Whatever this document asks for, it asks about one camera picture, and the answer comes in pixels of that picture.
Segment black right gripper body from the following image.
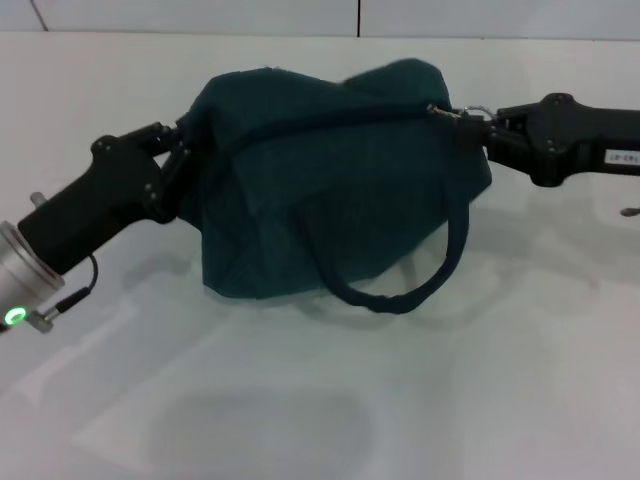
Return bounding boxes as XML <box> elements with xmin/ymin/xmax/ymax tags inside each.
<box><xmin>528</xmin><ymin>92</ymin><xmax>640</xmax><ymax>190</ymax></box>

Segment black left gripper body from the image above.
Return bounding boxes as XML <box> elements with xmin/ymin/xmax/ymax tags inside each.
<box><xmin>18</xmin><ymin>133</ymin><xmax>170</xmax><ymax>277</ymax></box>

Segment dark teal lunch bag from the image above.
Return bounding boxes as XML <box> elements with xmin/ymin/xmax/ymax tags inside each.
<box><xmin>174</xmin><ymin>58</ymin><xmax>494</xmax><ymax>317</ymax></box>

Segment left arm connector cable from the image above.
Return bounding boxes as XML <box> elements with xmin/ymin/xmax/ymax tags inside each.
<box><xmin>24</xmin><ymin>253</ymin><xmax>100</xmax><ymax>335</ymax></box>

